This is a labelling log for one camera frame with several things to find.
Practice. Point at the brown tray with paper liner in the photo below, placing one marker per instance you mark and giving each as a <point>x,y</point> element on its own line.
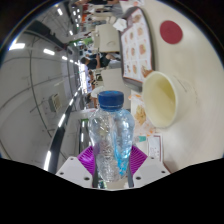
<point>136,50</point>

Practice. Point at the food wrapper with fried food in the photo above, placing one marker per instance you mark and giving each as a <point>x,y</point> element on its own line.
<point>141,115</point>

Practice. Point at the flat round red coaster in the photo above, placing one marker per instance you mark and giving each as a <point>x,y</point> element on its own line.
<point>171,32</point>

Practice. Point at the person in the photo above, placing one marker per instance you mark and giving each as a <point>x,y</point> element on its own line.
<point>96,91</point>
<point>100,61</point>

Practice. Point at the clear blue-capped water bottle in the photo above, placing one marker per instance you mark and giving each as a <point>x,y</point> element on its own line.
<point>108,140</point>

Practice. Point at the white printed card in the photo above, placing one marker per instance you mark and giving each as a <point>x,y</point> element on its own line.
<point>155,146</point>

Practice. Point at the ceiling air conditioner unit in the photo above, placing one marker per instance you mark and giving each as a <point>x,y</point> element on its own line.
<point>55,102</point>

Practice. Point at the group of ceiling lights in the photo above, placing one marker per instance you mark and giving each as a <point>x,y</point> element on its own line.
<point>16,46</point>

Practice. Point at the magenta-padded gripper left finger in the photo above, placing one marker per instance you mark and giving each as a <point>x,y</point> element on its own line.
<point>86,161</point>

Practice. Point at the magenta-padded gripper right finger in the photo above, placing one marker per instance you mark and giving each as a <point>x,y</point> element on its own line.
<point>137,161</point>

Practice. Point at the cream mug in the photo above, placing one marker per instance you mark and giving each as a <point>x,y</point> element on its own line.
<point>160,100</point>

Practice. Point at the crumpled white napkin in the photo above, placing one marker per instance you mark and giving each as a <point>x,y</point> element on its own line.
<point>120,24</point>

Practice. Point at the beige chair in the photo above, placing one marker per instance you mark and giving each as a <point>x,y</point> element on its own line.
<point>115,83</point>
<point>108,38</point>

